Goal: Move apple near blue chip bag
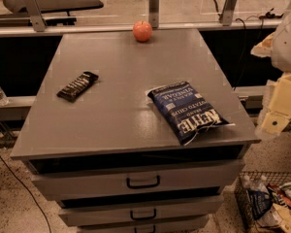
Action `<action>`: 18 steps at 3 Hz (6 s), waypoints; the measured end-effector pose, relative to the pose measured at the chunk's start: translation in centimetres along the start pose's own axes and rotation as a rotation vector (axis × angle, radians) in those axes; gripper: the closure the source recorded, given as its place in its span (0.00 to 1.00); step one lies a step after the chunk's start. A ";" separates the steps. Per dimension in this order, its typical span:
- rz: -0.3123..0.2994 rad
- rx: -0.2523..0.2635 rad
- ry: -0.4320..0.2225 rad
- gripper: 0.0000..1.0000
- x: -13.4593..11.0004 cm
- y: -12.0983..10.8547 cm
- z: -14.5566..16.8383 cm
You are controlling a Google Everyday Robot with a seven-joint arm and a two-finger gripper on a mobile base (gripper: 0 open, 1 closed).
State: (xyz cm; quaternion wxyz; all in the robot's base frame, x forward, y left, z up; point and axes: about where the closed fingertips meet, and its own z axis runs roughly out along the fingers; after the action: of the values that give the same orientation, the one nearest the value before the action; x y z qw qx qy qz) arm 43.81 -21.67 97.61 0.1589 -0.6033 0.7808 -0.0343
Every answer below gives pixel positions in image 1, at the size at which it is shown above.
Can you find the dark snack bar wrapper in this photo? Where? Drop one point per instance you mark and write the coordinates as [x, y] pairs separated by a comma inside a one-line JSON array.
[[73, 90]]

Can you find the bottom drawer black handle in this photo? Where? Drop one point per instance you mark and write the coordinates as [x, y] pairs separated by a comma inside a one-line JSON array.
[[145, 229]]

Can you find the blue kettle chip bag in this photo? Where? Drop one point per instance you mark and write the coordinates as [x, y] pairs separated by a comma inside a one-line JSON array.
[[186, 110]]

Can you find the drawer black handle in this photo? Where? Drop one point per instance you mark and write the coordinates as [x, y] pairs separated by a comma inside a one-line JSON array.
[[145, 229], [143, 184], [143, 215]]

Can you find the red apple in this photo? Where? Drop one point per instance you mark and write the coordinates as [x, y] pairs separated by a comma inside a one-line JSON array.
[[142, 31]]

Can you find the right metal bracket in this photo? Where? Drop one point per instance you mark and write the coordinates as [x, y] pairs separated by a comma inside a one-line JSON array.
[[228, 12]]

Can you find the metal bracket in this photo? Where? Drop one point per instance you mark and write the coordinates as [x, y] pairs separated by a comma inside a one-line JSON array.
[[153, 12], [36, 18], [228, 12]]

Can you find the grey drawer cabinet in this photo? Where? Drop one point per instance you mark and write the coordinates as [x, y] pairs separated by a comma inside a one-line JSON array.
[[80, 154]]

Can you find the wire basket with snacks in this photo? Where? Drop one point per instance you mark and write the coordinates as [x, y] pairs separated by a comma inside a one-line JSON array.
[[255, 193]]

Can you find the top drawer black handle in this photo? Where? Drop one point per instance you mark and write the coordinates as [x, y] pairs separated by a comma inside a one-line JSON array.
[[143, 184]]

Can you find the middle metal bracket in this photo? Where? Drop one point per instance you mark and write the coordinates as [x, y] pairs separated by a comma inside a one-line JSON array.
[[153, 12]]

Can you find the left metal bracket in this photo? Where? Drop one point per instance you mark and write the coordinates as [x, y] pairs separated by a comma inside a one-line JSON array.
[[36, 18]]

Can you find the middle drawer black handle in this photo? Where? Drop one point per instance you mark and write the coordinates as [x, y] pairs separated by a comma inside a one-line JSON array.
[[143, 215]]

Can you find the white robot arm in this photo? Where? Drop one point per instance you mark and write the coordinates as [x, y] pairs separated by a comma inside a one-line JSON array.
[[276, 46]]

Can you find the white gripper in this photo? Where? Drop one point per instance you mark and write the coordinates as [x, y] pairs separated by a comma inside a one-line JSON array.
[[287, 46]]

